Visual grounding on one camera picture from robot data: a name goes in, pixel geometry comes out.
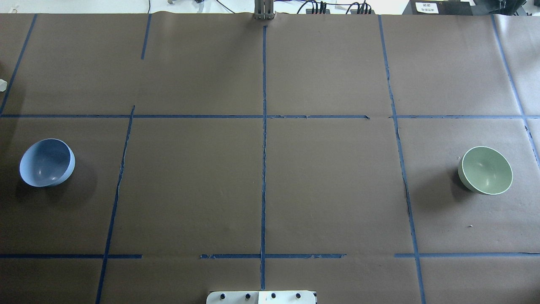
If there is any green bowl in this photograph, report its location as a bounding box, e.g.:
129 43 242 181
457 146 513 195

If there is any blue bowl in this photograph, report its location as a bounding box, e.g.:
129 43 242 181
19 138 76 188

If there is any black box with white label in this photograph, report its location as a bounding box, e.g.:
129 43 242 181
402 0 473 16

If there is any grey metal camera post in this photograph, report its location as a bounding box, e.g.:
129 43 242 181
254 0 275 20

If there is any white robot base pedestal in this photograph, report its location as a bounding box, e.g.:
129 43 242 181
206 290 318 304

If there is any black power strip with cables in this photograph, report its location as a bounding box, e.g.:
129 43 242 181
296 0 376 15

